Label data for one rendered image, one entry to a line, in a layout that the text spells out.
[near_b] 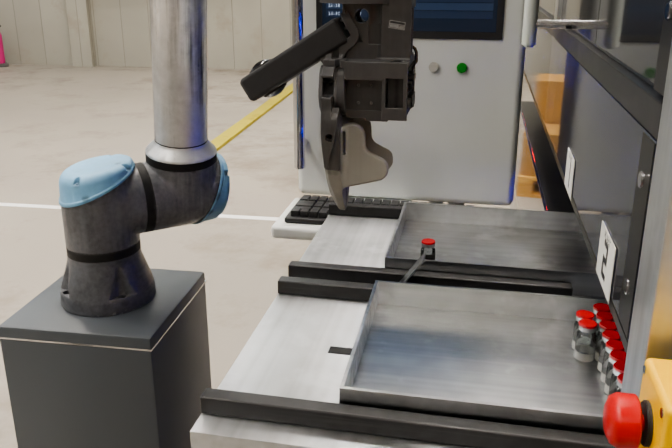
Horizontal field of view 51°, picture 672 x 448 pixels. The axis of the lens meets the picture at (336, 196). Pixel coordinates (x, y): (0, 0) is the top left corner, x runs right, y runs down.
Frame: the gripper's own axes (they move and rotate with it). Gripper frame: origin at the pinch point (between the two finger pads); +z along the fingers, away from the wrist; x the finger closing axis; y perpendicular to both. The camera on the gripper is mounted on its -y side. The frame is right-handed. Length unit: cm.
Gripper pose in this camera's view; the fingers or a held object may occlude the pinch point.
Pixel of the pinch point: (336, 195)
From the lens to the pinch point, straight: 70.3
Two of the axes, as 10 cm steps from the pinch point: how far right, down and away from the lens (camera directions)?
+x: 2.0, -3.0, 9.3
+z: 0.0, 9.5, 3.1
